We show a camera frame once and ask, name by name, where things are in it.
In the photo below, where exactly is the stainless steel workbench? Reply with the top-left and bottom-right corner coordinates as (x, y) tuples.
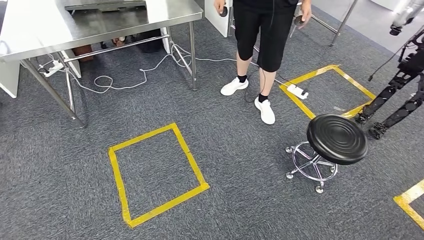
(0, 0), (204, 129)

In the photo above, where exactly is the white power strip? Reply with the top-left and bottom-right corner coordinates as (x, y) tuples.
(286, 83), (310, 101)
(42, 59), (64, 78)

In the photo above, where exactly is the yellow floor tape square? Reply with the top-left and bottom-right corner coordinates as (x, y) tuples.
(279, 64), (378, 120)
(108, 122), (211, 229)

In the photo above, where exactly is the person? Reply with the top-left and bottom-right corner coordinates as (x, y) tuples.
(213, 0), (313, 126)
(110, 35), (127, 48)

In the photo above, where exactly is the white cabinet block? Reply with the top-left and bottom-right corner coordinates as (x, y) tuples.
(0, 59), (21, 99)
(204, 0), (234, 38)

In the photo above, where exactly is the black round stool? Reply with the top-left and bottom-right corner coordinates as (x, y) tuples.
(285, 113), (369, 195)

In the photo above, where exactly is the black humanoid robot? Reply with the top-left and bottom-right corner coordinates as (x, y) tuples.
(354, 0), (424, 140)

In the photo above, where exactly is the thin black floor cable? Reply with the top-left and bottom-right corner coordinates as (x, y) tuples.
(244, 64), (268, 104)

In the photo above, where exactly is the white floor cable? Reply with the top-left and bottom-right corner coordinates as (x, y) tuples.
(36, 43), (239, 95)

